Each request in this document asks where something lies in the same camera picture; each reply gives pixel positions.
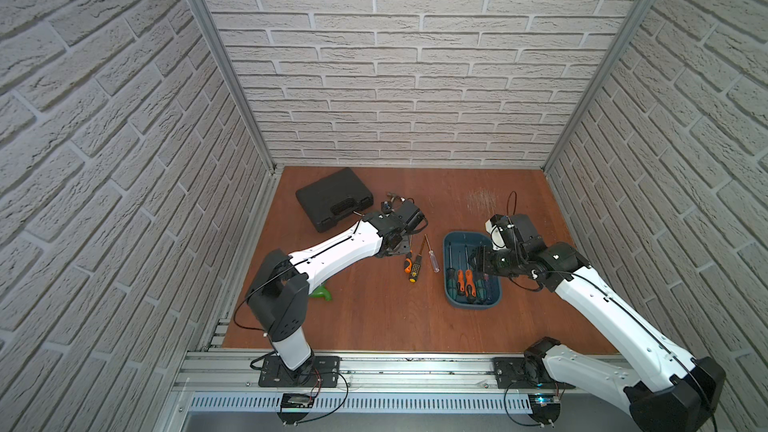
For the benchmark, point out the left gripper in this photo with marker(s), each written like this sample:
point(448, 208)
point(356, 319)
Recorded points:
point(397, 243)

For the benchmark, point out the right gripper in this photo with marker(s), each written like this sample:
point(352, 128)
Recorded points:
point(489, 270)

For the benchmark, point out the clear handle screwdriver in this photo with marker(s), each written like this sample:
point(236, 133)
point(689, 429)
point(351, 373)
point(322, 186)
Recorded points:
point(432, 256)

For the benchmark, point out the black yellow screwdriver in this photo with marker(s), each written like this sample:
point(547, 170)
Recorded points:
point(416, 263)

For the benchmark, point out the large orange black screwdriver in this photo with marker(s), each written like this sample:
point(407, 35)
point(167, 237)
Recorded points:
point(469, 283)

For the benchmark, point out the small orange black screwdriver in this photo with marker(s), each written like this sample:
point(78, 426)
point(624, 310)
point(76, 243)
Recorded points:
point(463, 276)

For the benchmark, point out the teal storage tray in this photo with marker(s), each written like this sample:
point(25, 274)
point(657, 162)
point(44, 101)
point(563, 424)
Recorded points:
point(473, 241)

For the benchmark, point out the green black screwdriver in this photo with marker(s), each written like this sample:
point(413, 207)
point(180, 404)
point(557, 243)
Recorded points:
point(450, 275)
point(480, 289)

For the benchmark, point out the purple slim screwdriver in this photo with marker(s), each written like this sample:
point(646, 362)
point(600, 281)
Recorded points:
point(483, 279)

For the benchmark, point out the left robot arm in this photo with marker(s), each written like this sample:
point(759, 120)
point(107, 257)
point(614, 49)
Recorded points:
point(278, 297)

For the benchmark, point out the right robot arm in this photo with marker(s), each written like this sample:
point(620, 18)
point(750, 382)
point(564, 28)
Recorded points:
point(664, 387)

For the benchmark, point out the short orange black screwdriver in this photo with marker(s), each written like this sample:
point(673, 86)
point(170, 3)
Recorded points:
point(408, 263)

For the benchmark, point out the small claw hammer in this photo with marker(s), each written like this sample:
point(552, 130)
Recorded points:
point(393, 197)

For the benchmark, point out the black plastic tool case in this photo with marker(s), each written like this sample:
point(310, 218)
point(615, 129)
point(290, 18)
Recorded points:
point(333, 198)

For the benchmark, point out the lower green plastic faucet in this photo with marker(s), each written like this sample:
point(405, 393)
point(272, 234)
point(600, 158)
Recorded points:
point(321, 292)

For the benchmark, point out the right controller board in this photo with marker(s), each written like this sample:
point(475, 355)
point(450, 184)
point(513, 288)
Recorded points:
point(545, 409)

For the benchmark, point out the controller board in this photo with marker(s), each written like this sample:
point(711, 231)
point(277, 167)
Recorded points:
point(545, 409)
point(295, 407)

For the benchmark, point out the left controller board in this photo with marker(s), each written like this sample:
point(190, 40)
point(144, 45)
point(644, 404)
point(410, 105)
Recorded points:
point(295, 407)

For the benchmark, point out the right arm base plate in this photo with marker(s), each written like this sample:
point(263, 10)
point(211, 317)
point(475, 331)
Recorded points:
point(516, 373)

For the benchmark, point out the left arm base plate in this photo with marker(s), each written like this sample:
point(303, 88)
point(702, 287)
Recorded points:
point(319, 371)

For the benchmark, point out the aluminium front rail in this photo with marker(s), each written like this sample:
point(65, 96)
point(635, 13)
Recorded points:
point(236, 370)

